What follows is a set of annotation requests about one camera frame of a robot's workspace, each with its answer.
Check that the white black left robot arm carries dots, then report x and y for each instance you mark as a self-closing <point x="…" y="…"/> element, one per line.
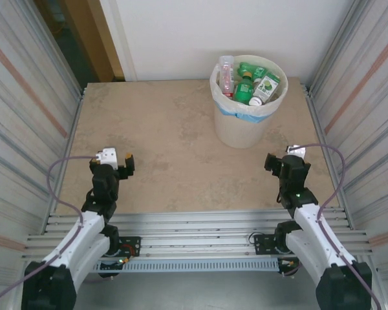
<point x="90" y="226"/>

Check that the aluminium profile side panel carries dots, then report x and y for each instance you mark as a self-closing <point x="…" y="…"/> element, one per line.
<point x="368" y="97"/>
<point x="19" y="97"/>

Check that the aluminium rail frame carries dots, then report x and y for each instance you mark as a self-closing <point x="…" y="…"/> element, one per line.
<point x="194" y="226"/>

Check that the translucent bin liner bag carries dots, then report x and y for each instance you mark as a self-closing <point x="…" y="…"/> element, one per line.
<point x="215" y="93"/>

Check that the square bottle green white label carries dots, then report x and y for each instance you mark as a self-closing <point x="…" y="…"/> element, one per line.
<point x="266" y="85"/>

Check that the yellow power connector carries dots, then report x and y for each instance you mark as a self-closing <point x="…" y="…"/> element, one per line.
<point x="125" y="260"/>

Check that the cream plastic waste bin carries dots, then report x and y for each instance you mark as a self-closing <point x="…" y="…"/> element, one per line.
<point x="236" y="135"/>

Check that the green bottle yellow cap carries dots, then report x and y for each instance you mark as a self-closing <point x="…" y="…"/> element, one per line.
<point x="252" y="69"/>
<point x="244" y="90"/>

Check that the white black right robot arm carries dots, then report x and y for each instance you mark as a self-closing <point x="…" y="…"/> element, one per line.
<point x="310" y="232"/>

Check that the wooden door frame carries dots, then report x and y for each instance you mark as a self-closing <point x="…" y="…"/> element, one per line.
<point x="97" y="38"/>

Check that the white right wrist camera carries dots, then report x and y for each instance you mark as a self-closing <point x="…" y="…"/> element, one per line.
<point x="297" y="151"/>

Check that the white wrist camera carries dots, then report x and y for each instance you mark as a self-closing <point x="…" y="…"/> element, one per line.
<point x="297" y="151"/>
<point x="108" y="156"/>

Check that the tall clear bottle red label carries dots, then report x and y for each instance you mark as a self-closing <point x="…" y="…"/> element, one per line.
<point x="226" y="76"/>

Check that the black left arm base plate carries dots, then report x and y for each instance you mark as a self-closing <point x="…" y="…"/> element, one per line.
<point x="132" y="242"/>

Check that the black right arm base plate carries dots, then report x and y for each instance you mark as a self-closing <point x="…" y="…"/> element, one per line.
<point x="262" y="243"/>

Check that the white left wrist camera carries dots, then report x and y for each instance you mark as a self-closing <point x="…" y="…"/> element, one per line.
<point x="108" y="156"/>

